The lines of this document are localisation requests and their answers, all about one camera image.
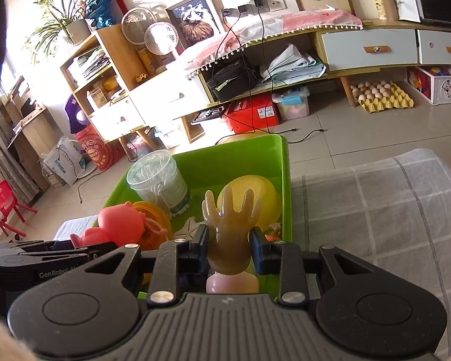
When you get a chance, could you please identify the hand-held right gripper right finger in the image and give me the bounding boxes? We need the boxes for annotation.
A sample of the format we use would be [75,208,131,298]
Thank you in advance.
[250,226,376,305]

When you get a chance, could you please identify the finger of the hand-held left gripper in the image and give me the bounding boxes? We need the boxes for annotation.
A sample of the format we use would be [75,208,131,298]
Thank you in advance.
[20,239,119,258]

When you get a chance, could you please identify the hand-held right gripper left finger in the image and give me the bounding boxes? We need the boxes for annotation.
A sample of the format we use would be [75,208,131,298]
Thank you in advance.
[84,224,211,305]

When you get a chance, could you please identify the tan rubber hand toy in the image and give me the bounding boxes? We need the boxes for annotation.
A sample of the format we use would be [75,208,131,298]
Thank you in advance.
[202,187,263,275]

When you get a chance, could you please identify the pink rubber duck toy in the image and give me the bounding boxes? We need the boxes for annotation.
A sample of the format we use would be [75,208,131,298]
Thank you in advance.
[71,202,144,251]

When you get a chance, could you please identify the orange round lid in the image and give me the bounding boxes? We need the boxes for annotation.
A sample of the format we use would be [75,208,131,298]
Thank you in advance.
[131,200,172,251]

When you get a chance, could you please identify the green plastic tray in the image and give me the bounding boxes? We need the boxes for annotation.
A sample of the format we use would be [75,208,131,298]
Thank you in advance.
[104,134,294,301]

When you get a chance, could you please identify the person's left forearm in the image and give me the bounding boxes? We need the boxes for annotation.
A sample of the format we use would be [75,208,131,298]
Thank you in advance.
[0,306,36,361]

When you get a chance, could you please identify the pale pink cylinder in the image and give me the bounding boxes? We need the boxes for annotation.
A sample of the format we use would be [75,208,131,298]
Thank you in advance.
[206,271,259,295]

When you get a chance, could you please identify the small yellow bowl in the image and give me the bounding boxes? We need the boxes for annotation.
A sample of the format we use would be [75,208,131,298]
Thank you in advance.
[216,174,281,231]

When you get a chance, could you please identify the clear cotton swab container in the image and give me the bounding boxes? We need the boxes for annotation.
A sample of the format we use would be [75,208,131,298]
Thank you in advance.
[127,150,193,219]

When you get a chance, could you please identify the red plastic chair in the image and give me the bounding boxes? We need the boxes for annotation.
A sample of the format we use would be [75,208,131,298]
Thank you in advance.
[0,180,39,239]

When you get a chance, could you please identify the white shopping bag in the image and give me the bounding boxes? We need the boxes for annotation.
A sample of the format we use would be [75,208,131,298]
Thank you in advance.
[42,135,87,189]

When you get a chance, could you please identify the red printed bag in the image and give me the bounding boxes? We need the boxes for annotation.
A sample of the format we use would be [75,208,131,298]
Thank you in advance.
[77,124,124,171]

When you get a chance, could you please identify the grey checked tablecloth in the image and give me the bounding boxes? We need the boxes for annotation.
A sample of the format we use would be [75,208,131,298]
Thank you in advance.
[56,148,451,361]

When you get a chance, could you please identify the wooden side desk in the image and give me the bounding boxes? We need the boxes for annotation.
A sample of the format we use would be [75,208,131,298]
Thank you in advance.
[0,75,57,200]

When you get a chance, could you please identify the black flat box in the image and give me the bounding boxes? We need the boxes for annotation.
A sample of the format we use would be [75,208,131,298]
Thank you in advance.
[190,106,228,125]

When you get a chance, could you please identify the purple object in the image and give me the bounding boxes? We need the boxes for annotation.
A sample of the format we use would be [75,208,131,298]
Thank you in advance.
[63,94,93,134]

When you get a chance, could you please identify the red box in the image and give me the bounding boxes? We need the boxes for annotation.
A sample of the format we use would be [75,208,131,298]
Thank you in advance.
[222,94,281,133]

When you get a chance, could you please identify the clear lidded storage box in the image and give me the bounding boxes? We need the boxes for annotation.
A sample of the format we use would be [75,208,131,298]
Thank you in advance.
[271,86,311,121]

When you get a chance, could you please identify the small cardboard box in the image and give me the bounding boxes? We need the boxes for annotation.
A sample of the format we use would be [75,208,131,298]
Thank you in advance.
[86,85,110,109]

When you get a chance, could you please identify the black bag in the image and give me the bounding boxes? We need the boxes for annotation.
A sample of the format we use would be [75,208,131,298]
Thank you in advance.
[205,58,260,102]

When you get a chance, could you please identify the pile of pale plastic bags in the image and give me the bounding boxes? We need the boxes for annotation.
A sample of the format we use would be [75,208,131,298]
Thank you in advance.
[259,43,327,85]

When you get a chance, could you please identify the stack of papers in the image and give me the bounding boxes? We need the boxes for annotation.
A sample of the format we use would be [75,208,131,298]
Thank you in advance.
[68,47,111,80]

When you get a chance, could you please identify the yellow tall box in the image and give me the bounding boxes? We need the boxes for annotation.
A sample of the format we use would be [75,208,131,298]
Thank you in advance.
[138,48,159,74]

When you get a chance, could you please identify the yellow egg tray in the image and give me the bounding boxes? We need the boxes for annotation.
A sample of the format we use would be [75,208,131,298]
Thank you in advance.
[349,80,415,113]

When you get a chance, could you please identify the wooden shelf unit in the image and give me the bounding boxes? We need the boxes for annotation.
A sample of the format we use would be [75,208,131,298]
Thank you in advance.
[59,23,196,159]

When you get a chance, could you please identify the white round fan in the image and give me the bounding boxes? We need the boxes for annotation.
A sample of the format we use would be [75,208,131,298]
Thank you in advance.
[144,21,181,61]

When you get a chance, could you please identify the potted green plant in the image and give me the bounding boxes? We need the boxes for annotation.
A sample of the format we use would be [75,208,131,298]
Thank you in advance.
[23,0,98,64]

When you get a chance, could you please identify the framed raccoon picture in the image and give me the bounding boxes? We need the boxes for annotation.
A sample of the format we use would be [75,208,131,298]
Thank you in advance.
[164,0,226,50]

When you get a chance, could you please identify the beige round fan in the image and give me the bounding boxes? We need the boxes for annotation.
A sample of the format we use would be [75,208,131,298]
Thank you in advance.
[121,7,159,43]

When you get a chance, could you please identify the low wooden console cabinet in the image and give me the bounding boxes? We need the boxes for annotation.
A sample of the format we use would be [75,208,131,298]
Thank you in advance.
[180,19,451,143]

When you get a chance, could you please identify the pink tasselled cloth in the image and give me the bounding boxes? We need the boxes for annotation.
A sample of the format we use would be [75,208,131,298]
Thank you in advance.
[184,5,364,80]

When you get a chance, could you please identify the blue glittery figure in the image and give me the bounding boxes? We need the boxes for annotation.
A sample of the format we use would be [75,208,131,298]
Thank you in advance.
[83,0,117,30]

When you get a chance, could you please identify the white patterned crate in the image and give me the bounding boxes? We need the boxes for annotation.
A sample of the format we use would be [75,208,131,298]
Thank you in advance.
[407,66,451,106]

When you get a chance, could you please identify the beige printed paper cup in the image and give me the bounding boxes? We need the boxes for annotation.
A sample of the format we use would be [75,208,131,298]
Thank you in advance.
[368,0,391,20]

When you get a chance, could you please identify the black cable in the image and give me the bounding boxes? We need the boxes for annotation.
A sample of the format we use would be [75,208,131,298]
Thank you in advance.
[215,8,327,144]

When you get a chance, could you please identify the wall power sockets with chargers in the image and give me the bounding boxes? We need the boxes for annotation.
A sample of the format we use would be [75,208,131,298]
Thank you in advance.
[221,0,287,17]

